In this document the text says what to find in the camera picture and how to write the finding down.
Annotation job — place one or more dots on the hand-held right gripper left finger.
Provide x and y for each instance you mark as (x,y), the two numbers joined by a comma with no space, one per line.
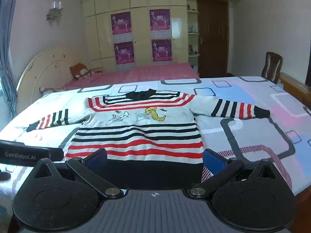
(96,159)

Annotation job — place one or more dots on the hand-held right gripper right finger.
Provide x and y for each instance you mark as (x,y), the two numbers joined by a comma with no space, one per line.
(213,161)

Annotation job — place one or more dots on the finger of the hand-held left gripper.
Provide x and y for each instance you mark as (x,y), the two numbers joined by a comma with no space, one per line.
(57,154)

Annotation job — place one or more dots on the striped knit sweater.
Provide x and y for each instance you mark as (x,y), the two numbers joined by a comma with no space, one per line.
(136,131)

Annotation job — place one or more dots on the patterned white bedsheet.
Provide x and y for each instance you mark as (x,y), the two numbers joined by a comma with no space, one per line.
(255,136)

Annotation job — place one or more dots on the cream bed headboard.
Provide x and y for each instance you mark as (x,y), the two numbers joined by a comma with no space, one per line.
(46,70)

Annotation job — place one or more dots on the orange plush doll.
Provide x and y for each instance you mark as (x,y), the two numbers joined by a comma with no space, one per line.
(81,71)

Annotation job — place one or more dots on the blue grey curtain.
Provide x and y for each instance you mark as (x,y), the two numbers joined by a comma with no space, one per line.
(6,60)

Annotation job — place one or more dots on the pink bedsheet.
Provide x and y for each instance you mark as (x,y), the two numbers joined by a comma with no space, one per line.
(150,74)

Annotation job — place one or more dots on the wooden chair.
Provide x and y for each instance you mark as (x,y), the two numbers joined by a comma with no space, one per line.
(273,65)

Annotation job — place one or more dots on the cream corner shelf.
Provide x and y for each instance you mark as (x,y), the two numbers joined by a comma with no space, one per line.
(193,41)

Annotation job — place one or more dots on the brown wooden door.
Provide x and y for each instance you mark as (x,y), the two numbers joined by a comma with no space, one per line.
(212,38)

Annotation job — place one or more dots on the cream wardrobe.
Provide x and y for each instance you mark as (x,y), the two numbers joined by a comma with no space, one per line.
(142,2)

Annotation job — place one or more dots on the wooden bed frame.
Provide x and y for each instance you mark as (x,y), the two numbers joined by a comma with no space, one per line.
(294,87)

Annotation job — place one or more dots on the purple wall poster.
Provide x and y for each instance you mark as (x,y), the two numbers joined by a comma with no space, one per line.
(161,49)
(159,20)
(124,53)
(121,24)

